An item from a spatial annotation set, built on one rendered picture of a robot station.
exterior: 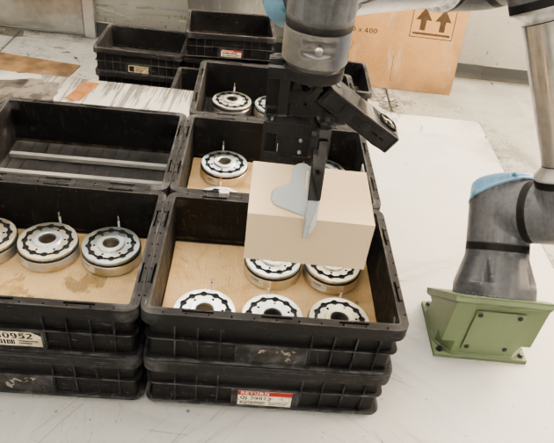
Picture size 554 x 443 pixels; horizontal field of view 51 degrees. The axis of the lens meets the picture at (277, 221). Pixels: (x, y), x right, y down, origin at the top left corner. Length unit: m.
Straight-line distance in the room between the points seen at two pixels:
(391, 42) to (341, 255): 3.15
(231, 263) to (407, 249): 0.49
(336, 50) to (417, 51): 3.25
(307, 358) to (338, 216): 0.28
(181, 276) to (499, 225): 0.58
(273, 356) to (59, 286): 0.39
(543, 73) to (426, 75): 2.90
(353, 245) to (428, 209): 0.82
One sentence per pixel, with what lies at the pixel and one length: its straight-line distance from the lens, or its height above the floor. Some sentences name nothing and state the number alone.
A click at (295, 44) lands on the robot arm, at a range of 0.65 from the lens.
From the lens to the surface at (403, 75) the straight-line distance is 3.89.
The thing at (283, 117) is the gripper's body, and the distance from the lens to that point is 0.69.
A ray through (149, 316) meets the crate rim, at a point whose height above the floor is 0.92.
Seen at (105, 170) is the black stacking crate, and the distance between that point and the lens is 1.33.
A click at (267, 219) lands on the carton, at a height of 1.12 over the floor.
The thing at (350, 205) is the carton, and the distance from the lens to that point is 0.76.
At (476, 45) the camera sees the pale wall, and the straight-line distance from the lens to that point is 4.25.
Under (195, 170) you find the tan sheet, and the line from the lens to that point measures 1.32.
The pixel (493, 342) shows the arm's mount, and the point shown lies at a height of 0.75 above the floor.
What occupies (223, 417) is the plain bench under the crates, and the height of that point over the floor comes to 0.70.
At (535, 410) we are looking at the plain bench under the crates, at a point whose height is 0.70.
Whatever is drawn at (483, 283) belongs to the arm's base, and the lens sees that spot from 1.12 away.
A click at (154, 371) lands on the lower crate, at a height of 0.80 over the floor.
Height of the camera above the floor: 1.57
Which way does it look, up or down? 38 degrees down
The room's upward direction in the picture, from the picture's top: 8 degrees clockwise
